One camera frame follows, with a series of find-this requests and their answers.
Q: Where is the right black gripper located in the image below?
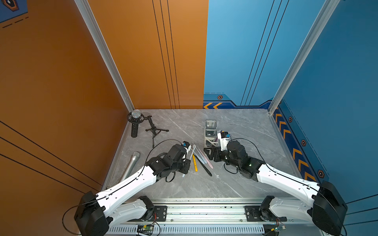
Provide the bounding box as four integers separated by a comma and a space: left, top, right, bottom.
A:
202, 146, 241, 170

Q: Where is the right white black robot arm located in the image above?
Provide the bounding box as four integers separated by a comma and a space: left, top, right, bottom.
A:
204, 140, 347, 236

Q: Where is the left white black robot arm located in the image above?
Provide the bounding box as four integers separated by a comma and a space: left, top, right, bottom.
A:
74, 141, 191, 236

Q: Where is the white toothbrush holder rack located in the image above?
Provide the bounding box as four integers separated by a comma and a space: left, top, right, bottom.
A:
205, 137, 219, 148

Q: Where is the pink toothbrush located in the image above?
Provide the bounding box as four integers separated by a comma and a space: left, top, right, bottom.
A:
198, 148, 214, 169

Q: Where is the yellow toothbrush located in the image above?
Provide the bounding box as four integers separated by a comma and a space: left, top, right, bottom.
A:
192, 154, 198, 172

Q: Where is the black toothbrush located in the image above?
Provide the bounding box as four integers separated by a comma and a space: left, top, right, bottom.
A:
194, 155, 212, 177

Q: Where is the light blue toothbrush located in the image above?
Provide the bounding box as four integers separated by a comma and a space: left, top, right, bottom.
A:
194, 145, 207, 164

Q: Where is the near clear plastic cup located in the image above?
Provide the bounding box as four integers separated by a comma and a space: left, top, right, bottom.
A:
205, 129, 218, 139

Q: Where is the clear plastic cup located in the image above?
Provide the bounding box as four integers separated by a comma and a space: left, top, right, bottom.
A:
205, 129, 218, 139
205, 120, 217, 130

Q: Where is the far clear plastic cup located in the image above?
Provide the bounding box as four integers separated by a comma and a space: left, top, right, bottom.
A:
205, 120, 217, 130

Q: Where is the black mini tripod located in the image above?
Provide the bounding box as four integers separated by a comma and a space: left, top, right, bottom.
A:
144, 116, 169, 148

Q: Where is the silver metal cylinder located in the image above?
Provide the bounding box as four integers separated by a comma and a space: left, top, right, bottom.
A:
120, 151, 140, 182

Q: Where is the left green circuit board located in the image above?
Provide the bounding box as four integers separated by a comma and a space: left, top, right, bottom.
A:
136, 224, 154, 236

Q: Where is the green circuit board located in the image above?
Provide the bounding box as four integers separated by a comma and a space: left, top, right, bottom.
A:
269, 226, 286, 236
136, 224, 154, 236

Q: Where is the right green circuit board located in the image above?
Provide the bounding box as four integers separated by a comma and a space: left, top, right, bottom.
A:
269, 226, 286, 236

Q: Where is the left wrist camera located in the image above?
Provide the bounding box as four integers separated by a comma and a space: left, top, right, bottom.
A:
182, 141, 192, 159

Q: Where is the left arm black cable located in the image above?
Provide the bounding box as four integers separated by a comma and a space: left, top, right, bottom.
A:
61, 138, 184, 236

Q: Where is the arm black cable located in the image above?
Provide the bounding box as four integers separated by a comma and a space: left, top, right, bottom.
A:
61, 138, 184, 236
222, 137, 347, 236

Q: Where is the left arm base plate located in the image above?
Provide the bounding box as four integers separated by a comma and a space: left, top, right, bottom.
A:
126, 205, 168, 222

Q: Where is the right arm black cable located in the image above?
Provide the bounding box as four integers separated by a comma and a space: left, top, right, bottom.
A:
222, 137, 347, 236

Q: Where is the aluminium rail frame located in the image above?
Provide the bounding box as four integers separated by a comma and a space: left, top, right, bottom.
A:
108, 199, 320, 235

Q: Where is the black microphone with mount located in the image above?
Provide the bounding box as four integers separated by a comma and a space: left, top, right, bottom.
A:
128, 109, 144, 138

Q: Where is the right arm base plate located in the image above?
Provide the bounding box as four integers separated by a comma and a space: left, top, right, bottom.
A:
244, 206, 287, 223

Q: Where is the left aluminium corner post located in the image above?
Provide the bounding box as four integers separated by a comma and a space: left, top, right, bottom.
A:
74, 0, 134, 112

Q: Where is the aluminium corner post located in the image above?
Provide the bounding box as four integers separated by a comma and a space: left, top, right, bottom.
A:
268, 0, 340, 115
74, 0, 134, 112

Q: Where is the right aluminium corner post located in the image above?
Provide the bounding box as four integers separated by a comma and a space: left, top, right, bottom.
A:
268, 0, 340, 115

